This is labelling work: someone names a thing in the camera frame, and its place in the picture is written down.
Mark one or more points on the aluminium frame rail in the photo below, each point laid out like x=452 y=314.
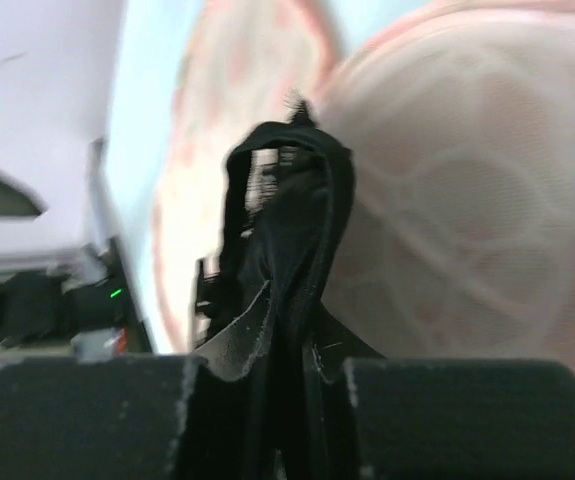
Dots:
x=26 y=244

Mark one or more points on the black lace bra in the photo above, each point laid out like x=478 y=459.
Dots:
x=290 y=192

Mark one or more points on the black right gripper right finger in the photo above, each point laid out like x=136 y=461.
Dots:
x=375 y=418

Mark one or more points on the pink floral mesh laundry bag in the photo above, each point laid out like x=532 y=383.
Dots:
x=461 y=118

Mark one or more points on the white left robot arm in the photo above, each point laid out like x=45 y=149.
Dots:
x=36 y=307

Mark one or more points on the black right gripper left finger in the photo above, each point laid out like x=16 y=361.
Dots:
x=199 y=416

